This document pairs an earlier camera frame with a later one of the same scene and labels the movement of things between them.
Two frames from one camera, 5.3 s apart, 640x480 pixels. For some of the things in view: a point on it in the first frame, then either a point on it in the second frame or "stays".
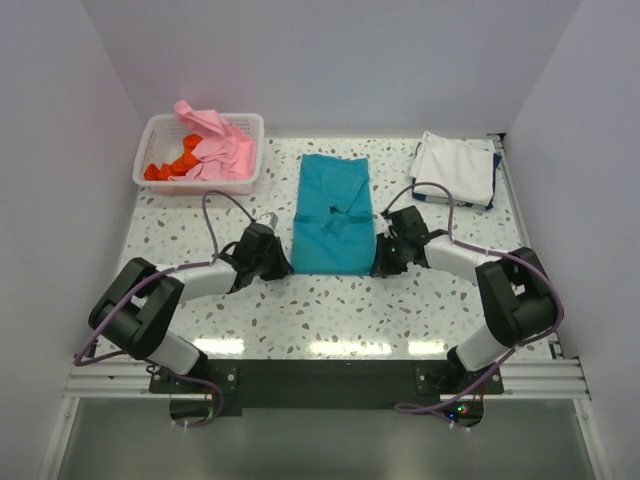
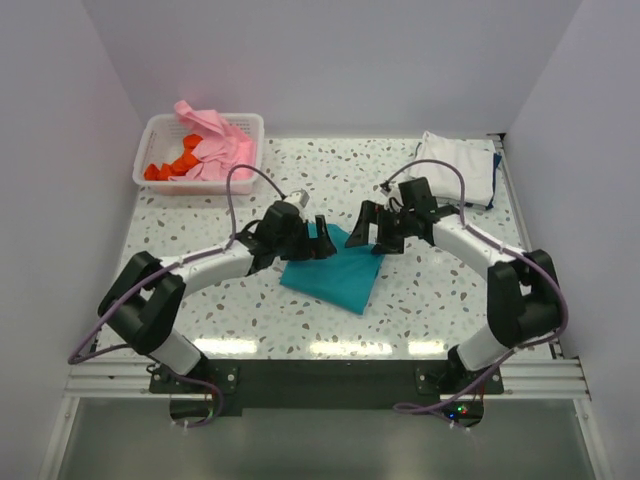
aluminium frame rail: (547, 374) stays
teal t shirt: (334, 231) → (343, 279)
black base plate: (327, 387) stays
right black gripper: (380, 266) → (370, 213)
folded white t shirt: (465, 167) stays
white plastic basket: (162, 138) stays
